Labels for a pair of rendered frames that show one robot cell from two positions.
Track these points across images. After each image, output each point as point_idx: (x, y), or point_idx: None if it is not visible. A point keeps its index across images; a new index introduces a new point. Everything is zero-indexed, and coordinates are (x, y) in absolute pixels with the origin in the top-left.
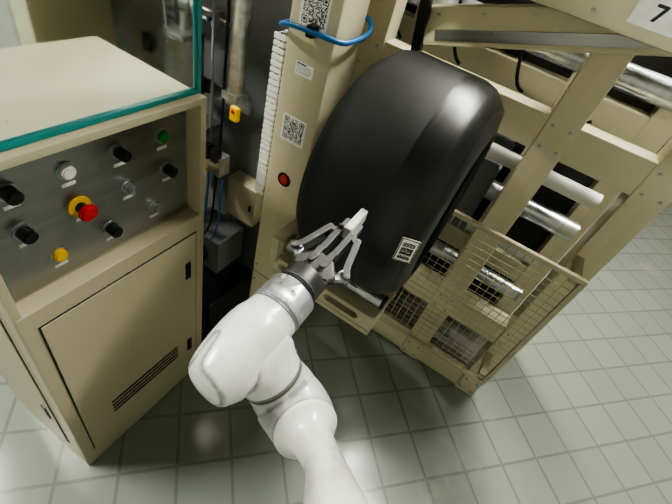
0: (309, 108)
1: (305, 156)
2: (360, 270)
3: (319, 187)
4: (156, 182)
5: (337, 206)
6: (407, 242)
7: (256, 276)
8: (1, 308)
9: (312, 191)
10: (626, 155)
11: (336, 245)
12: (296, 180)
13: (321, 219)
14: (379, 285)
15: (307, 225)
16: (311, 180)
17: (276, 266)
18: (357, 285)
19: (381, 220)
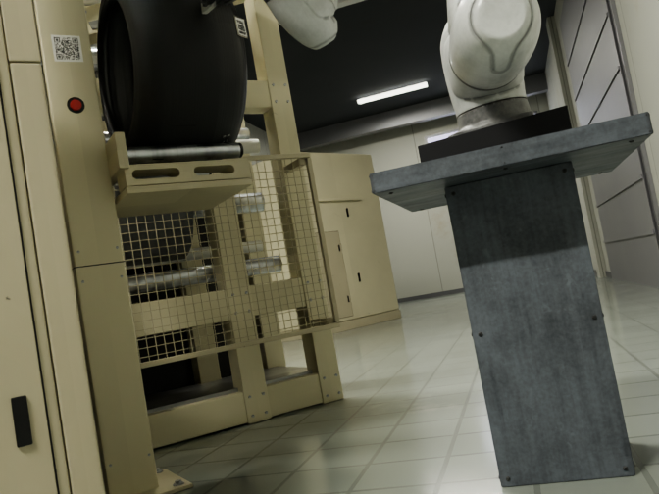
0: (76, 22)
1: (90, 67)
2: (224, 63)
3: (162, 6)
4: None
5: (182, 13)
6: (238, 19)
7: (84, 276)
8: (25, 40)
9: (158, 13)
10: (249, 83)
11: (198, 49)
12: (90, 97)
13: (177, 29)
14: (240, 77)
15: (167, 46)
16: (151, 7)
17: (129, 177)
18: (221, 112)
19: (216, 8)
